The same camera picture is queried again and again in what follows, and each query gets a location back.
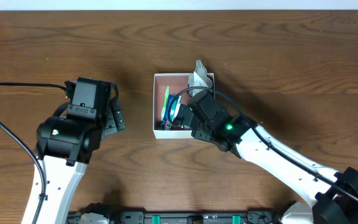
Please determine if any toothpaste tube white teal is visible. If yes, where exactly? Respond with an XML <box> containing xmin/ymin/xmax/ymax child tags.
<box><xmin>165</xmin><ymin>95</ymin><xmax>181</xmax><ymax>121</ymax></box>

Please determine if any green white toothbrush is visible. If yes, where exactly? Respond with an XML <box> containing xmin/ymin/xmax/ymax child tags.
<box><xmin>160</xmin><ymin>86</ymin><xmax>170</xmax><ymax>121</ymax></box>

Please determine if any left black cable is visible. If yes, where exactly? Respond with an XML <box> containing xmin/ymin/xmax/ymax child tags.
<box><xmin>0</xmin><ymin>82</ymin><xmax>71</xmax><ymax>224</ymax></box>

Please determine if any black cable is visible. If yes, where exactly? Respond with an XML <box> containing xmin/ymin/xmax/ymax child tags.
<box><xmin>0</xmin><ymin>82</ymin><xmax>71</xmax><ymax>224</ymax></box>
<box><xmin>167</xmin><ymin>86</ymin><xmax>358</xmax><ymax>215</ymax></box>

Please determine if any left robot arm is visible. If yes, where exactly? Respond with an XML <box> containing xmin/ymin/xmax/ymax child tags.
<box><xmin>22</xmin><ymin>78</ymin><xmax>125</xmax><ymax>223</ymax></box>

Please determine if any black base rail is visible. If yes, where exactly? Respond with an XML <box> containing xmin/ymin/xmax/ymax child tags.
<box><xmin>65</xmin><ymin>203</ymin><xmax>282</xmax><ymax>224</ymax></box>

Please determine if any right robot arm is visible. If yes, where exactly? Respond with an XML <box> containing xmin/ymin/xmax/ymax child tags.
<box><xmin>173</xmin><ymin>103</ymin><xmax>358</xmax><ymax>223</ymax></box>

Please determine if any right black cable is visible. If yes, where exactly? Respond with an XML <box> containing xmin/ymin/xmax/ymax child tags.
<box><xmin>167</xmin><ymin>86</ymin><xmax>358</xmax><ymax>215</ymax></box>

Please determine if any white floral lotion tube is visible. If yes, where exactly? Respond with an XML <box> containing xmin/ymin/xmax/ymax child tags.
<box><xmin>188</xmin><ymin>60</ymin><xmax>213</xmax><ymax>88</ymax></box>

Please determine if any white cardboard box pink inside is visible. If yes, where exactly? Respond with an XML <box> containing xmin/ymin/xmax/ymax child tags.
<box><xmin>152</xmin><ymin>72</ymin><xmax>214</xmax><ymax>139</ymax></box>

